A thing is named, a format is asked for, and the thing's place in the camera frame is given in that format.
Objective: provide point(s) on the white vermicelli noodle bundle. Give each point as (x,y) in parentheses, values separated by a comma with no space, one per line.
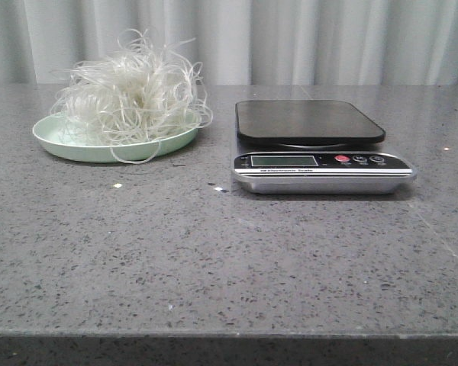
(140,93)

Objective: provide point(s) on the silver black kitchen scale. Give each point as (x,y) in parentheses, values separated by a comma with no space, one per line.
(313,147)

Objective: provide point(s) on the white pleated curtain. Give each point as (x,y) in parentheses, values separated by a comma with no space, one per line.
(244,42)

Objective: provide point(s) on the light green plastic plate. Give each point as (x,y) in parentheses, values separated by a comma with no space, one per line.
(51,134)

